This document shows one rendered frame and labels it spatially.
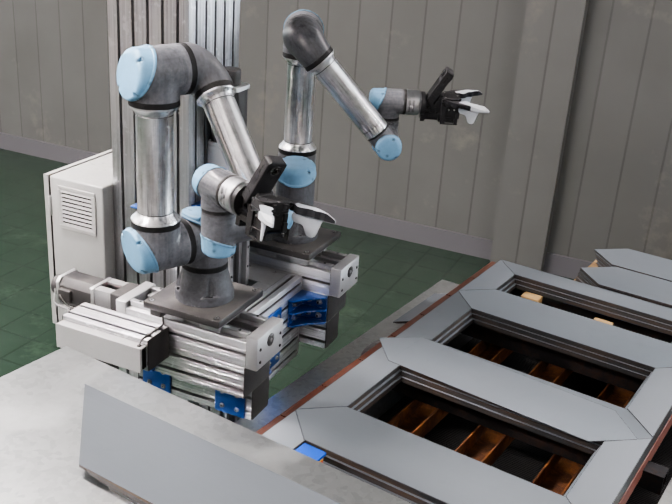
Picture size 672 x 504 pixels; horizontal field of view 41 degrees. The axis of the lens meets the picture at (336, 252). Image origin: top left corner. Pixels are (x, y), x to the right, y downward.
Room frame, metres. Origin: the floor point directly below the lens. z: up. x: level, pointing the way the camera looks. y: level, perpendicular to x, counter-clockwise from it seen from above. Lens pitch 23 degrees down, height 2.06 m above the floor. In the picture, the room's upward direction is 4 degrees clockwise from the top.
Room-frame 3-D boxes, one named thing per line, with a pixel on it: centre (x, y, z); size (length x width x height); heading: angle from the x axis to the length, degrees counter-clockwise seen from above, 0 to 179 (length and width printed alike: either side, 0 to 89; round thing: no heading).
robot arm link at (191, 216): (2.09, 0.33, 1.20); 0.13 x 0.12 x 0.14; 131
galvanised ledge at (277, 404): (2.50, -0.15, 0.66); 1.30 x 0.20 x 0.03; 148
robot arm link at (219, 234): (1.82, 0.24, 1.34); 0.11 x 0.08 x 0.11; 131
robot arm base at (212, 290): (2.09, 0.33, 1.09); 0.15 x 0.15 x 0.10
